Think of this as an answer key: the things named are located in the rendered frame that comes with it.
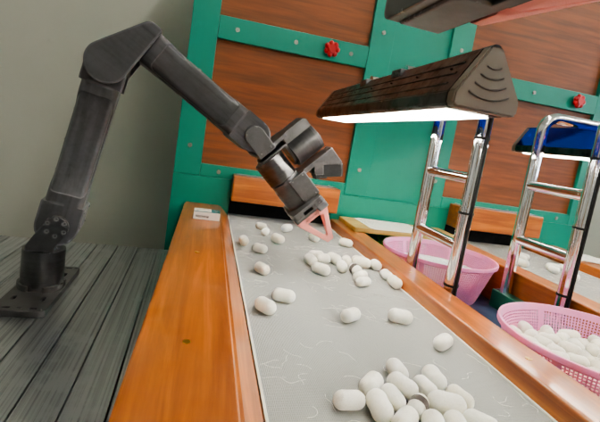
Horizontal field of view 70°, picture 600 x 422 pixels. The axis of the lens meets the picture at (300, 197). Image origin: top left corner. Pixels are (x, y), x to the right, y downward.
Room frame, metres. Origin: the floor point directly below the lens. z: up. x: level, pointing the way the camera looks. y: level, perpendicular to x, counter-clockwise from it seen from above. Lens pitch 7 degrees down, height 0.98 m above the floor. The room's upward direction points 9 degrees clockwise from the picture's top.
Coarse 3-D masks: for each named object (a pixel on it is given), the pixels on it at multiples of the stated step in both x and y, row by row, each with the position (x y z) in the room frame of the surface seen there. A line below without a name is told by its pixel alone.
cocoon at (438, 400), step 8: (432, 392) 0.39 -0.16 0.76; (440, 392) 0.39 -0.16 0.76; (448, 392) 0.39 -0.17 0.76; (432, 400) 0.39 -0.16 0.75; (440, 400) 0.38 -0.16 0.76; (448, 400) 0.38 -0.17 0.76; (456, 400) 0.38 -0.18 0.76; (464, 400) 0.39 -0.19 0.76; (432, 408) 0.38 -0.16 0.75; (440, 408) 0.38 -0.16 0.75; (448, 408) 0.38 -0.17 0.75; (456, 408) 0.38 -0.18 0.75; (464, 408) 0.38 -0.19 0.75
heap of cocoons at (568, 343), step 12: (528, 324) 0.66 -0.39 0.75; (528, 336) 0.62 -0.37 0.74; (540, 336) 0.62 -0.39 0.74; (552, 336) 0.63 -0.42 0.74; (564, 336) 0.64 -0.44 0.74; (576, 336) 0.67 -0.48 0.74; (588, 336) 0.67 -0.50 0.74; (552, 348) 0.60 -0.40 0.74; (564, 348) 0.61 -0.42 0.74; (576, 348) 0.60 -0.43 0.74; (588, 348) 0.63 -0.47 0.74; (576, 360) 0.57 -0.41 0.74; (588, 360) 0.57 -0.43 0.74; (576, 372) 0.53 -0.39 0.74; (588, 384) 0.50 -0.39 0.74
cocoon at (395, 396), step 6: (384, 384) 0.40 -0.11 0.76; (390, 384) 0.40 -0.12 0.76; (384, 390) 0.39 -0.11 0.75; (390, 390) 0.39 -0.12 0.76; (396, 390) 0.39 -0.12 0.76; (390, 396) 0.38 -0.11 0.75; (396, 396) 0.38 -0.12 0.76; (402, 396) 0.38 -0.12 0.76; (390, 402) 0.38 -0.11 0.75; (396, 402) 0.37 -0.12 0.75; (402, 402) 0.37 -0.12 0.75; (396, 408) 0.37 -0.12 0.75
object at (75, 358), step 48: (0, 240) 0.88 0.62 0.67; (0, 288) 0.65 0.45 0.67; (96, 288) 0.71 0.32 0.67; (144, 288) 0.75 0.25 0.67; (0, 336) 0.52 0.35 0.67; (48, 336) 0.54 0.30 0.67; (96, 336) 0.56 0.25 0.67; (0, 384) 0.43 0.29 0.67; (48, 384) 0.44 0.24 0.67; (96, 384) 0.45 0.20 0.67
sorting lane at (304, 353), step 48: (288, 240) 1.00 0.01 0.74; (336, 240) 1.08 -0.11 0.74; (240, 288) 0.64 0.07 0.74; (288, 288) 0.67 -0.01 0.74; (336, 288) 0.71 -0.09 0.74; (384, 288) 0.75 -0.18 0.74; (288, 336) 0.50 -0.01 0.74; (336, 336) 0.52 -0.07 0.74; (384, 336) 0.54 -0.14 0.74; (432, 336) 0.57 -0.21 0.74; (288, 384) 0.40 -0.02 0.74; (336, 384) 0.41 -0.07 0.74; (480, 384) 0.46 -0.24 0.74
